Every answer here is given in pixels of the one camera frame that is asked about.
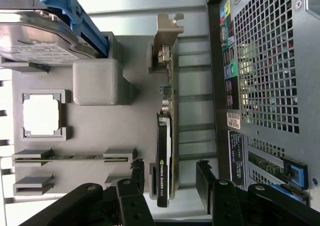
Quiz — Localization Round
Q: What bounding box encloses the green RAM stick bare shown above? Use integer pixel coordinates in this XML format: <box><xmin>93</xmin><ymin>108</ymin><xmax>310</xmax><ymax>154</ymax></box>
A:
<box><xmin>13</xmin><ymin>154</ymin><xmax>130</xmax><ymax>161</ymax></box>

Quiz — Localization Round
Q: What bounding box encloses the blue case latch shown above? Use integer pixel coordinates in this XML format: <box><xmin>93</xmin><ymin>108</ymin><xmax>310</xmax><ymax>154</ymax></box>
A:
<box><xmin>269</xmin><ymin>157</ymin><xmax>309</xmax><ymax>204</ymax></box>

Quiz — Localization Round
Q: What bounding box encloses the grey plastic parts rack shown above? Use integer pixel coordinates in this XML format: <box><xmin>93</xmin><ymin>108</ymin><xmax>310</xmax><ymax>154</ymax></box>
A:
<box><xmin>0</xmin><ymin>32</ymin><xmax>181</xmax><ymax>204</ymax></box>

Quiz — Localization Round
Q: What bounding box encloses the white barcode sticker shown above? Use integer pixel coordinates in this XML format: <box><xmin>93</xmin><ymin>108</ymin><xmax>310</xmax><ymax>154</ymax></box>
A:
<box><xmin>226</xmin><ymin>111</ymin><xmax>242</xmax><ymax>130</ymax></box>

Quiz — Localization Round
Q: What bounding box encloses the silver CPU chip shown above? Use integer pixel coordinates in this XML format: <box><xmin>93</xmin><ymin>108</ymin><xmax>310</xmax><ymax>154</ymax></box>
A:
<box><xmin>22</xmin><ymin>94</ymin><xmax>62</xmax><ymax>136</ymax></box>

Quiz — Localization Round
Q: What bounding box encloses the open dark PC case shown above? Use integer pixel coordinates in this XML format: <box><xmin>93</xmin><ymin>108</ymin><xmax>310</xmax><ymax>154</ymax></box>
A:
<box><xmin>204</xmin><ymin>0</ymin><xmax>320</xmax><ymax>211</ymax></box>

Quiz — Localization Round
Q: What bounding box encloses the silver hard disk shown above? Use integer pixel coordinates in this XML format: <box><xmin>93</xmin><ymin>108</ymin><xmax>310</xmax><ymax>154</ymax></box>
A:
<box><xmin>0</xmin><ymin>9</ymin><xmax>97</xmax><ymax>61</ymax></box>

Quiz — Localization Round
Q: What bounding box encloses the blue disk carrier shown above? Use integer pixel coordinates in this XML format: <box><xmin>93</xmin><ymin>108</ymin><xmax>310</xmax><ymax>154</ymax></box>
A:
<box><xmin>38</xmin><ymin>0</ymin><xmax>111</xmax><ymax>59</ymax></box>

